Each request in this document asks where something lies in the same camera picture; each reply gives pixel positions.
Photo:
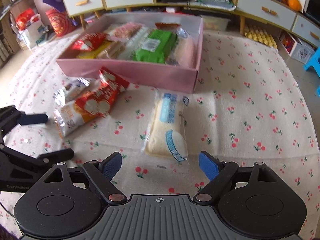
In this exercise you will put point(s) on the cherry print white cloth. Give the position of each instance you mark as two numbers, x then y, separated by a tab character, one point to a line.
246	107

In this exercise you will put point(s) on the pink cardboard box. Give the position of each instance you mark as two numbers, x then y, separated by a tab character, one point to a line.
165	76

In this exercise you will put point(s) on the clear plastic storage bin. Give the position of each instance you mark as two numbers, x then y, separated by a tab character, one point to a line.
215	23

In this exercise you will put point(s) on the wooden tv cabinet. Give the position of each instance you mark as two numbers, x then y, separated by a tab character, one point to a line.
264	11

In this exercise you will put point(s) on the orange fruit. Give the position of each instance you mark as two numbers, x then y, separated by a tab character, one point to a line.
295	5

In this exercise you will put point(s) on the silver truffle chocolate packet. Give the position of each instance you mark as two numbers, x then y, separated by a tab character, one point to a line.
71	91

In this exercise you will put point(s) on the white shopping bag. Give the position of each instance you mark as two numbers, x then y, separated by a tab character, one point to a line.
33	35

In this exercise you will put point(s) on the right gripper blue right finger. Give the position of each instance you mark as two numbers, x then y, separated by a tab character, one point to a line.
219	174

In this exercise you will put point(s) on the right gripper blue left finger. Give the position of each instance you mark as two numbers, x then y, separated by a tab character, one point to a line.
100	174

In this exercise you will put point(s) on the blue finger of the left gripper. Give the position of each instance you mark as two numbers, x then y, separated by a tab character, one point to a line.
55	154
11	117

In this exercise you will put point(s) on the orange white biscuit packet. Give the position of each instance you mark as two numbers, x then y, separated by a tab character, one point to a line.
69	117

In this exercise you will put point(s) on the large red popcorn snack bag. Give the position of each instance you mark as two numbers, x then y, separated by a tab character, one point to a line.
100	101

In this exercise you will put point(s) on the red round drum container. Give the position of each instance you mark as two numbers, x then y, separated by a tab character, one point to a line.
60	21

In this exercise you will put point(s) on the clear wafer biscuit packet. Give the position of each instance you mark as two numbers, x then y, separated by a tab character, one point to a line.
111	51

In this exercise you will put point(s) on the green snack package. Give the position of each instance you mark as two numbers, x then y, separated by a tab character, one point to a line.
156	47

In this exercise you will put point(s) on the yellow egg tray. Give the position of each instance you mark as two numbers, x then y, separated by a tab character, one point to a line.
260	35

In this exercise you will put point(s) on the pale pink snack package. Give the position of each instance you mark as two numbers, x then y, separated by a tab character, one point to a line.
183	53

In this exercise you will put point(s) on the red white barcode snack packet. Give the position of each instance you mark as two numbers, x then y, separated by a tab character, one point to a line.
167	26

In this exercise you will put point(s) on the red gift bag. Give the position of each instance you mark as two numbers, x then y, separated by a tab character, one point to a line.
23	18

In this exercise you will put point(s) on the white blue bread package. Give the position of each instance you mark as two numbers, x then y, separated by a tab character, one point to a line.
165	135

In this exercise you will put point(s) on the small red snack packet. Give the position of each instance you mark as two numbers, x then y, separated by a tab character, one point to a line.
89	42

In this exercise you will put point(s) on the pink wafer snack packet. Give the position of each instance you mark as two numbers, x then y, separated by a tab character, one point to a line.
126	31

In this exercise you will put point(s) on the blue plastic stool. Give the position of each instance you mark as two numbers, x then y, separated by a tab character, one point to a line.
313	63

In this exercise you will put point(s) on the yellow snack packet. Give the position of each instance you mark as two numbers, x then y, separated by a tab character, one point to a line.
89	54

